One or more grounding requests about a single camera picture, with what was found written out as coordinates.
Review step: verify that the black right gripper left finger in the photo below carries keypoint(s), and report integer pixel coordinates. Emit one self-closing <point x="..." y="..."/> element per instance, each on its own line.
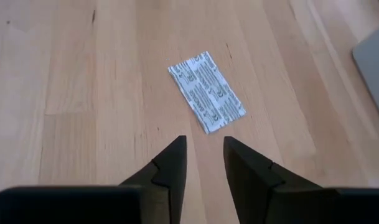
<point x="170" y="174"/>

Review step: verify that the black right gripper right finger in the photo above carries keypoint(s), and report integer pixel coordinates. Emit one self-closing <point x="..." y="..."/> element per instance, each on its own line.
<point x="251" y="180"/>

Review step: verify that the white printed sachet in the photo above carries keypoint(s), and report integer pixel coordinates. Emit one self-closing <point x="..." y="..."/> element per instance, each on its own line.
<point x="208" y="91"/>

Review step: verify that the light grey plastic bin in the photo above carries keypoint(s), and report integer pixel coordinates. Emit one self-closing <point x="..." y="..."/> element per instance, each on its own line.
<point x="374" y="68"/>

